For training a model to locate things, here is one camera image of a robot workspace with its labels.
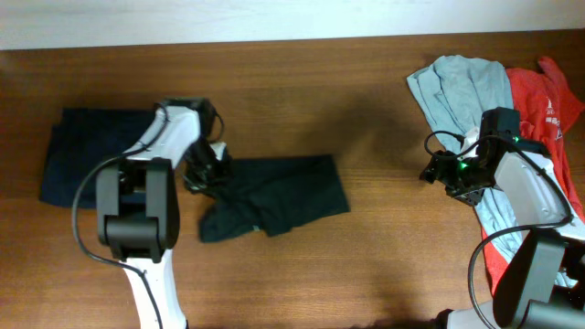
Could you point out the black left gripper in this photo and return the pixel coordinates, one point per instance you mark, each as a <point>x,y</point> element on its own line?
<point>196,184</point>

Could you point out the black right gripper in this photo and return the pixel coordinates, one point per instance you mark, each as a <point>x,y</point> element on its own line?
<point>440,169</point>

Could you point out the dark green shirt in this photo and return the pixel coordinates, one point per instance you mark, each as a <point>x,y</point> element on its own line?
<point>273,195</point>

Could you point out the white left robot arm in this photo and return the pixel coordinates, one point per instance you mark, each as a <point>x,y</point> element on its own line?
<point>137,204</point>

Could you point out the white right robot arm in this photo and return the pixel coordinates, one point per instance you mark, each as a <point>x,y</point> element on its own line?
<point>543,285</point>

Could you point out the light blue shirt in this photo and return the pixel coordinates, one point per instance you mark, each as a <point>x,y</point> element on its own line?
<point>454,91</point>

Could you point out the red shirt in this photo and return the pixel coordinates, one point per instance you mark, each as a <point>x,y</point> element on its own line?
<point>547,109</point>

